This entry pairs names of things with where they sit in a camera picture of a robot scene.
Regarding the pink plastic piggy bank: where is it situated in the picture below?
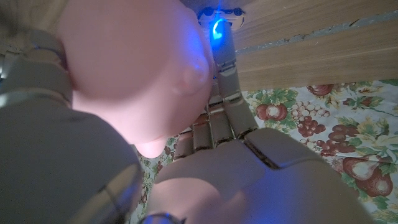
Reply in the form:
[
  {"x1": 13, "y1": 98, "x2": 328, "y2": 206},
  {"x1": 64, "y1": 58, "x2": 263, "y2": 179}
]
[{"x1": 57, "y1": 0, "x2": 215, "y2": 159}]

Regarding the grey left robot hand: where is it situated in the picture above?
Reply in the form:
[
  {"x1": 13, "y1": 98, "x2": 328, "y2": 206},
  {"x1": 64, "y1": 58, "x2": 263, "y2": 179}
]
[{"x1": 0, "y1": 17, "x2": 377, "y2": 224}]

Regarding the floral fruit print backdrop cloth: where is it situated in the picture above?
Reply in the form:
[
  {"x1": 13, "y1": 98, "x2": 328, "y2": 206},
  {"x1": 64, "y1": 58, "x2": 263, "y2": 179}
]
[{"x1": 127, "y1": 79, "x2": 398, "y2": 224}]

